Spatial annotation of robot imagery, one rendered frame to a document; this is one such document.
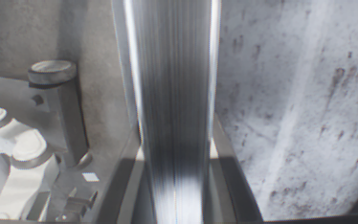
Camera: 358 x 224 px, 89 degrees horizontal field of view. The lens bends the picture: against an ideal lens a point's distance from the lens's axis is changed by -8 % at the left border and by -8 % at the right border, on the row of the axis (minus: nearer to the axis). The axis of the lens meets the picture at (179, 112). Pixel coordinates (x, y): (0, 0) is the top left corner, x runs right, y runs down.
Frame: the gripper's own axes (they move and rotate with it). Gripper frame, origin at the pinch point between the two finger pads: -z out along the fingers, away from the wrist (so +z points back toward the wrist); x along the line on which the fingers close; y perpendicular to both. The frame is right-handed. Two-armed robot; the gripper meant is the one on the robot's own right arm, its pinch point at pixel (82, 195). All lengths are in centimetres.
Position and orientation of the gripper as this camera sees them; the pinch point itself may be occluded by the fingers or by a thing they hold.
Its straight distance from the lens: 104.3
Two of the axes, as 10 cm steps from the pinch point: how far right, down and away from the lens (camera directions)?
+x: 9.9, 0.8, -0.7
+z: -1.0, 5.1, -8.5
